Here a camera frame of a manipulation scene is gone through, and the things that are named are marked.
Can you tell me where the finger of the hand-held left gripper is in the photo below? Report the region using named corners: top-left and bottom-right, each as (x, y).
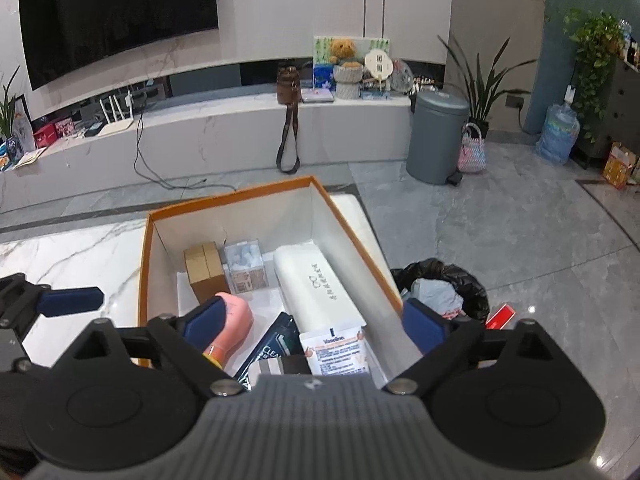
top-left (0, 272), bottom-right (104, 333)

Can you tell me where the black picture frame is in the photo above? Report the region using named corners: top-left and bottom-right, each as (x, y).
top-left (12, 94), bottom-right (34, 158)

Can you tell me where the yellow paper booklet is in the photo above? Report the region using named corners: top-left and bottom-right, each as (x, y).
top-left (12, 147), bottom-right (48, 169)

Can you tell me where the brown camera bag with strap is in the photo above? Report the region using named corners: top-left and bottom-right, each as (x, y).
top-left (276, 62), bottom-right (302, 173)

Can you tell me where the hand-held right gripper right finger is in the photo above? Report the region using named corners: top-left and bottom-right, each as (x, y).
top-left (381, 299), bottom-right (557, 396)

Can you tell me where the black power cable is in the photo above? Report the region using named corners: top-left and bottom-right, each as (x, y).
top-left (132, 105), bottom-right (236, 192)

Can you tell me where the tall green leaf plant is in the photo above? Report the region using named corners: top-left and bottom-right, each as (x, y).
top-left (437, 35), bottom-right (538, 133)

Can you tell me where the patterned round plate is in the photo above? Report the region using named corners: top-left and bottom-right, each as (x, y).
top-left (391, 59), bottom-right (415, 94)

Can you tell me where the white lotion tube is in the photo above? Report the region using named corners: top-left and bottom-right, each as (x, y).
top-left (299, 326), bottom-right (373, 377)

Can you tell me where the grey pedal trash can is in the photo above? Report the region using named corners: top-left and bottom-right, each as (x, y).
top-left (406, 90), bottom-right (471, 187)

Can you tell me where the clear plastic box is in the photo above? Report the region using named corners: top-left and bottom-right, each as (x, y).
top-left (224, 242), bottom-right (266, 293)

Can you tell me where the blue water jug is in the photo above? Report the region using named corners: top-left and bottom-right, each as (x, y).
top-left (536, 102), bottom-right (582, 166)

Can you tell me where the white router with antennas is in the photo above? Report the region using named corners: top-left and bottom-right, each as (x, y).
top-left (97, 87), bottom-right (138, 137)

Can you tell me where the pink white woven bag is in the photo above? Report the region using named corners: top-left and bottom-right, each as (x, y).
top-left (457, 122), bottom-right (487, 174)

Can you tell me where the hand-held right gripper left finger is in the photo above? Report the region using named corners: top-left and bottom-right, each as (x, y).
top-left (75, 296), bottom-right (251, 399)

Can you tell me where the round white hand fan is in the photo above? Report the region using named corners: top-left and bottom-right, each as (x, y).
top-left (364, 49), bottom-right (391, 94)

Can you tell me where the red packet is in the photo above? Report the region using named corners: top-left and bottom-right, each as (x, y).
top-left (485, 304), bottom-right (516, 331)

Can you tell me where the black wall television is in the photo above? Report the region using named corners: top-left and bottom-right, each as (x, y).
top-left (18, 0), bottom-right (220, 91)

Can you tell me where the gold square box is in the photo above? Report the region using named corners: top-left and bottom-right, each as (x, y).
top-left (183, 241), bottom-right (232, 306)

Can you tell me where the grey plastic bag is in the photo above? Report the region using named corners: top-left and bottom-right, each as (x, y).
top-left (410, 277), bottom-right (466, 318)

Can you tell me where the yellow cardboard box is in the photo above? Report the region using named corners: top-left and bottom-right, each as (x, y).
top-left (602, 141), bottom-right (640, 191)

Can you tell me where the green and blue picture board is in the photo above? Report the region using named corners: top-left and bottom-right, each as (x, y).
top-left (313, 36), bottom-right (391, 92)

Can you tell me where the pink bottle with orange cap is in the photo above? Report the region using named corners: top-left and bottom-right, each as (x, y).
top-left (202, 292), bottom-right (254, 371)

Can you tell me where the brown teddy bear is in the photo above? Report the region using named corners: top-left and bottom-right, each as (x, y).
top-left (327, 39), bottom-right (362, 69)

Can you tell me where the black-bagged waste bin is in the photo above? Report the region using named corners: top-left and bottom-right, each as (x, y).
top-left (390, 258), bottom-right (491, 328)

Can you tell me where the green pothos plant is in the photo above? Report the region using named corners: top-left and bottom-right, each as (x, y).
top-left (564, 10), bottom-right (628, 143)

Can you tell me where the long white box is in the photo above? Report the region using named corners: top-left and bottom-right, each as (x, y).
top-left (272, 244), bottom-right (367, 333)

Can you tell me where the dark shampoo bottle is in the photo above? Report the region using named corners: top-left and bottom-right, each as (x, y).
top-left (232, 311), bottom-right (307, 393)

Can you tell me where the green potted grass plant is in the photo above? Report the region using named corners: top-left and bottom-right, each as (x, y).
top-left (0, 65), bottom-right (23, 141)

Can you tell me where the orange storage box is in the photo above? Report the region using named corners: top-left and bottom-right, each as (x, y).
top-left (137, 175), bottom-right (405, 391)

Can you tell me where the grey drawer cabinet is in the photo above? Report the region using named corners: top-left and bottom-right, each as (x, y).
top-left (580, 55), bottom-right (640, 171)

